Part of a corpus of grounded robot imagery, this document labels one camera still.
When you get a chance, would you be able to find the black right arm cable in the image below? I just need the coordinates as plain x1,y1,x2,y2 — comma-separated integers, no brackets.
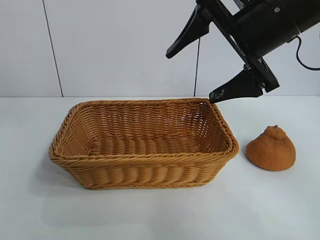
289,36,320,71

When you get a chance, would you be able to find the woven wicker basket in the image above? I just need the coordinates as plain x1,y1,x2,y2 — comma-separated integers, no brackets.
48,97,240,189

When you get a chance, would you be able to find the wrinkled orange fruit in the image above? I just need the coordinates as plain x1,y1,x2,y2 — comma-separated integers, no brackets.
245,124,297,172

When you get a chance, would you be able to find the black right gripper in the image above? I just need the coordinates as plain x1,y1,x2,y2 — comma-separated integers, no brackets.
165,0,300,105

